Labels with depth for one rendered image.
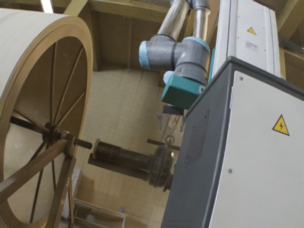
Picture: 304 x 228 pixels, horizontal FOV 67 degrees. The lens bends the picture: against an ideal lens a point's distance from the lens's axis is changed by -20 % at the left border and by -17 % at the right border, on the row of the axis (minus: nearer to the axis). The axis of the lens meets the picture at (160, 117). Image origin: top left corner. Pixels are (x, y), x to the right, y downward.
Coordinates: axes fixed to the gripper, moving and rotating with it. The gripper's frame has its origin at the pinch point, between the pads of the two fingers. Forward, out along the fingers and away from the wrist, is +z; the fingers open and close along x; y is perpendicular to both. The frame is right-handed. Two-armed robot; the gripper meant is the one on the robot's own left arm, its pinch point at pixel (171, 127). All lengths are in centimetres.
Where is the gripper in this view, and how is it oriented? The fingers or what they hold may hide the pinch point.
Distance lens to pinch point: 176.9
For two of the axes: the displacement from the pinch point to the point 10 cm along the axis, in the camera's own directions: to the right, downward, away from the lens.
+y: -0.1, 0.2, 10.0
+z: -1.3, 9.9, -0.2
